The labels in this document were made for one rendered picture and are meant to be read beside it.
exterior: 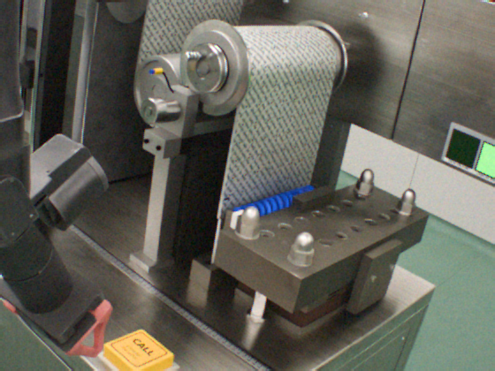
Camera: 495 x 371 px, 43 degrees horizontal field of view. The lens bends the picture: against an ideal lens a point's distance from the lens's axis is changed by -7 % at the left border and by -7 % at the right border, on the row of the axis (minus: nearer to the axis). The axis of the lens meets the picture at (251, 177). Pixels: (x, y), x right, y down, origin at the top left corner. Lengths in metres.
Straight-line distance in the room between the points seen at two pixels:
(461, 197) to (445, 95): 2.64
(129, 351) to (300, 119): 0.48
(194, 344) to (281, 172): 0.35
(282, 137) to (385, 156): 2.88
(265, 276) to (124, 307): 0.22
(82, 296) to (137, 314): 0.39
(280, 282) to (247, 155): 0.22
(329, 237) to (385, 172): 2.94
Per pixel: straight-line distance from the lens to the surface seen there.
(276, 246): 0.98
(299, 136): 1.13
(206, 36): 1.01
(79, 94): 1.31
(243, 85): 0.97
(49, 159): 0.57
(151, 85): 1.12
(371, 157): 4.01
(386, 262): 1.10
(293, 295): 0.94
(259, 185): 1.10
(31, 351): 1.13
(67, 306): 0.62
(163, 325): 0.99
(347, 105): 1.26
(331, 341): 1.04
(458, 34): 1.14
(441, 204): 3.84
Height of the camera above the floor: 1.49
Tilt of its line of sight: 23 degrees down
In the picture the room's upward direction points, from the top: 11 degrees clockwise
